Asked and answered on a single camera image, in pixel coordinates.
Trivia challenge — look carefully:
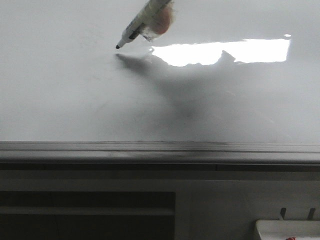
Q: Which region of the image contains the red magnet taped to marker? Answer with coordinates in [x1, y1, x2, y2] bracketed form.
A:
[141, 2, 175, 42]

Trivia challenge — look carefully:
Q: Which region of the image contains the white black-tipped whiteboard marker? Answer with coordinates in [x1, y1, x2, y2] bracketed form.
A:
[116, 0, 172, 49]

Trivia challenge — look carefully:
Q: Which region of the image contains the left metal hook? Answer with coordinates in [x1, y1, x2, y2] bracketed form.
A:
[279, 207, 287, 220]

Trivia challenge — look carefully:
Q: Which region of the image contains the metal hook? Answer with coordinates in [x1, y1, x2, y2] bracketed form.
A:
[279, 207, 287, 220]
[307, 208, 316, 221]

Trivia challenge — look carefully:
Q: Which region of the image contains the white tray with red item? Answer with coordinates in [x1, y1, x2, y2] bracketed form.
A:
[253, 219, 320, 240]

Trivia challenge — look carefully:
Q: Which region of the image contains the dark vent panel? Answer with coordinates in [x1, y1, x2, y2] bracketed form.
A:
[0, 191, 176, 240]

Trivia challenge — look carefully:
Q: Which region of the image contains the right metal hook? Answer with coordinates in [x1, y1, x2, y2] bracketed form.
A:
[307, 208, 316, 221]

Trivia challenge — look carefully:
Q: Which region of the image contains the white whiteboard with frame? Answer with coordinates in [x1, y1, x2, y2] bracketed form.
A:
[0, 0, 320, 165]

